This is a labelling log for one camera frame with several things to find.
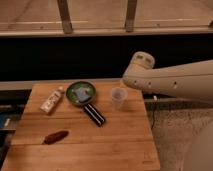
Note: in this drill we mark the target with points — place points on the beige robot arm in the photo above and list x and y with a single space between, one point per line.
189 81

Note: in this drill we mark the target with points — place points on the clear plastic cup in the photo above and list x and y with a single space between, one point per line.
118 96

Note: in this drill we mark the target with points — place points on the white tube with label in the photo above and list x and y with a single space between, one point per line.
48 105

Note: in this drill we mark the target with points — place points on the green pan with striped handle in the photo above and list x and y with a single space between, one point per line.
87 106

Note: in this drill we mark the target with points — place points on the left metal window post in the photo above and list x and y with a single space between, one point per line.
65 16

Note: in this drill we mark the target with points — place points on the metal window post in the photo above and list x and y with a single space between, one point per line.
130 15
65 16

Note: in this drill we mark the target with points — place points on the right metal window post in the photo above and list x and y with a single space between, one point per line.
130 15

